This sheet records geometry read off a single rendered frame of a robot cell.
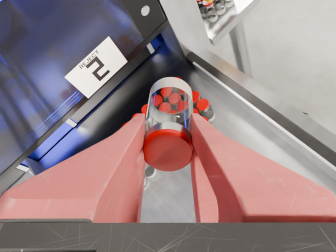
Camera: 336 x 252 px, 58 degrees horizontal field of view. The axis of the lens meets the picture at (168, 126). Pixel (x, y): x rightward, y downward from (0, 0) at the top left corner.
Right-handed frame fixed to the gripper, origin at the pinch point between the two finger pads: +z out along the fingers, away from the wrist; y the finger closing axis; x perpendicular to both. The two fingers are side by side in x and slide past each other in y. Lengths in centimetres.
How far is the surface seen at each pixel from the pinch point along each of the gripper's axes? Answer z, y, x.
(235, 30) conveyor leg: 77, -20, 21
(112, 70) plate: 33.5, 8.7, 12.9
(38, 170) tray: 31, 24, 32
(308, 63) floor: 126, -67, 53
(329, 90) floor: 111, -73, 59
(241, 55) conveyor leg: 83, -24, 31
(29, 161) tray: 32, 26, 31
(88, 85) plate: 31.1, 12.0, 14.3
